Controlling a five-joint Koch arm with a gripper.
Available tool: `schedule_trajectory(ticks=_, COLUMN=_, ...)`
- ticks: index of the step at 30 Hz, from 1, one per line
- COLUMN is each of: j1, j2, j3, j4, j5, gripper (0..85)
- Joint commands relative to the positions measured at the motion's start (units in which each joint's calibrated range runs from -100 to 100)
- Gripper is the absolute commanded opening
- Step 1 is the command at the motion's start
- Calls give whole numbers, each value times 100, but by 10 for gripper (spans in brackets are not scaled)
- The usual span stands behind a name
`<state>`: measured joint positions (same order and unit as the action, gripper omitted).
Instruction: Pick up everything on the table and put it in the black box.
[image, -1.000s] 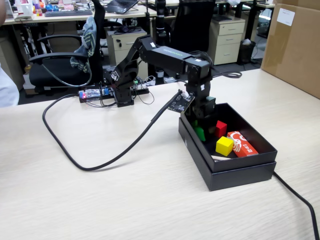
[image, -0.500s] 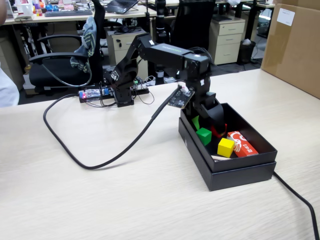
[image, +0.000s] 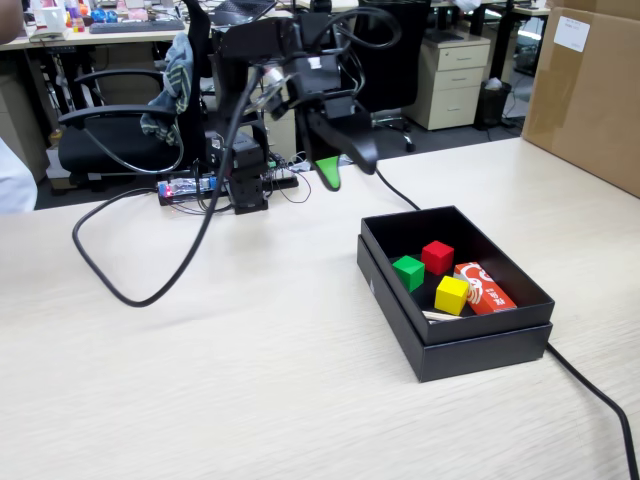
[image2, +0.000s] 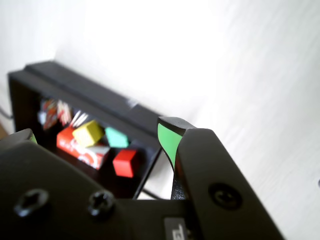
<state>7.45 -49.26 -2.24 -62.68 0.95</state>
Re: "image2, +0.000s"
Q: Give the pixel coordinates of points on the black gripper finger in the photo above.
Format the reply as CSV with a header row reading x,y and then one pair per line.
x,y
23,136

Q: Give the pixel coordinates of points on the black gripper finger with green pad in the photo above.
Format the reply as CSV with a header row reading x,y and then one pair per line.
x,y
207,170

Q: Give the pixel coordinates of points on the green wooden cube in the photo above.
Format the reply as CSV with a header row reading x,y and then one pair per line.
x,y
116,138

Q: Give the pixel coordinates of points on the black cardboard box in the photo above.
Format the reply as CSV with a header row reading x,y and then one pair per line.
x,y
22,105

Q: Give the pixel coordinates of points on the red white patterned wrapper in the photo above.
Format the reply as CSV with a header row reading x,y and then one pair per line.
x,y
51,115

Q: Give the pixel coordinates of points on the orange white printed carton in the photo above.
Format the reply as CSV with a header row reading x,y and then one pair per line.
x,y
67,145

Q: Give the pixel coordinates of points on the wooden toothpick bundle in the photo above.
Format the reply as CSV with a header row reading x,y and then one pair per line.
x,y
78,117

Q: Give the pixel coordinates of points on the yellow wooden cube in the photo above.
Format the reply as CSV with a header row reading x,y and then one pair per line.
x,y
87,133

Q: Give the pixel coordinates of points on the red wooden cube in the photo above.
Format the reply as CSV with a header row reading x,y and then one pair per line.
x,y
123,162

